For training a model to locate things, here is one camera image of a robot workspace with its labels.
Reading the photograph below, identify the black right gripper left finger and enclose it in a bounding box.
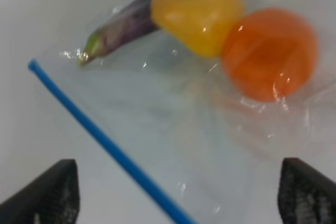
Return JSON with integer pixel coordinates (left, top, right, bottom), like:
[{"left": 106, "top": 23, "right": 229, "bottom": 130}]
[{"left": 1, "top": 159, "right": 80, "bottom": 223}]

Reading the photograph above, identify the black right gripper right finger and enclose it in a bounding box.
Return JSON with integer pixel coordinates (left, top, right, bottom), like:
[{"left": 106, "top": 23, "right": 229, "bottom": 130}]
[{"left": 277, "top": 158, "right": 335, "bottom": 224}]

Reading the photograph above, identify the clear zip file bag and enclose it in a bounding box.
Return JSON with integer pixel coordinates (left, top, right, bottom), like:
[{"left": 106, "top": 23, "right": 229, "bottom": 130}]
[{"left": 29, "top": 0, "right": 335, "bottom": 223}]

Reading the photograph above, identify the orange toy fruit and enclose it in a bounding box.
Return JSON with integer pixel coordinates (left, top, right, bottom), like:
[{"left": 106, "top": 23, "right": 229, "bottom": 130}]
[{"left": 221, "top": 8, "right": 319, "bottom": 102}]

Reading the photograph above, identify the purple toy eggplant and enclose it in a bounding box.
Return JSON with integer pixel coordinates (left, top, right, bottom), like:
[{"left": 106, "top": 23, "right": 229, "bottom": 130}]
[{"left": 78, "top": 0, "right": 159, "bottom": 66}]

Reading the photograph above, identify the yellow toy pear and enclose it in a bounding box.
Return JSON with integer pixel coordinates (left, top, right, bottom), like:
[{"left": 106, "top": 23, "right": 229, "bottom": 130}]
[{"left": 151, "top": 0, "right": 245, "bottom": 58}]

